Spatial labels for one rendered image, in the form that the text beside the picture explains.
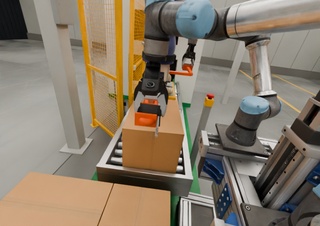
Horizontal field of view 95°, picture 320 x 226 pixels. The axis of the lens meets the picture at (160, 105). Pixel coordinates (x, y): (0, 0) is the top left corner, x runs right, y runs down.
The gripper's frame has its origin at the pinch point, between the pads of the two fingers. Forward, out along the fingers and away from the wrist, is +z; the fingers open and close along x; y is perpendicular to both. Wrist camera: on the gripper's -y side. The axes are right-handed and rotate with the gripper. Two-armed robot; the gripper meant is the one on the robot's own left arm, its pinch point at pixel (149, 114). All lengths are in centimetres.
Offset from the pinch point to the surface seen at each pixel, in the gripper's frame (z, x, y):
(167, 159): 54, -14, 31
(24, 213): 71, 64, -3
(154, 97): -1.3, -0.8, 11.8
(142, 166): 62, 3, 30
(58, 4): -37, 88, 97
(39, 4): -35, 105, 97
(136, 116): -0.7, 3.9, -3.7
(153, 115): -2.0, -1.6, -3.6
